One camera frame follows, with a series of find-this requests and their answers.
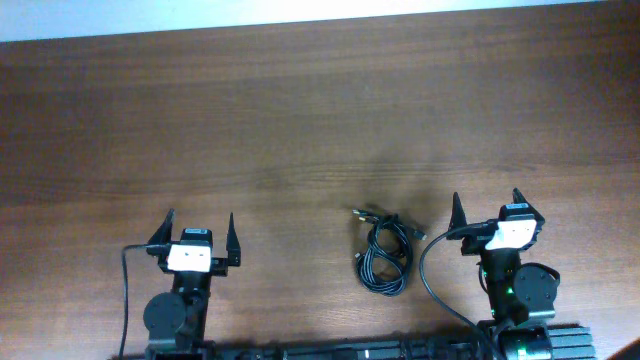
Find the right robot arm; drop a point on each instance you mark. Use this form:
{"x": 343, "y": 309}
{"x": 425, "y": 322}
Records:
{"x": 521, "y": 295}

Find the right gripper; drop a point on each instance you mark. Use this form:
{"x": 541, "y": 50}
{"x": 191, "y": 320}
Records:
{"x": 470, "y": 246}

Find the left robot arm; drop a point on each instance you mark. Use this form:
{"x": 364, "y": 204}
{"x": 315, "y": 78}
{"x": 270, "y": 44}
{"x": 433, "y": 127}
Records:
{"x": 176, "y": 319}

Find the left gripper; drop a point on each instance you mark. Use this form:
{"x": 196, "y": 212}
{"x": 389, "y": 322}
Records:
{"x": 220, "y": 266}

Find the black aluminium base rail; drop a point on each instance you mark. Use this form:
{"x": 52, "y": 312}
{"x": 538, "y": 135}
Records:
{"x": 564, "y": 343}

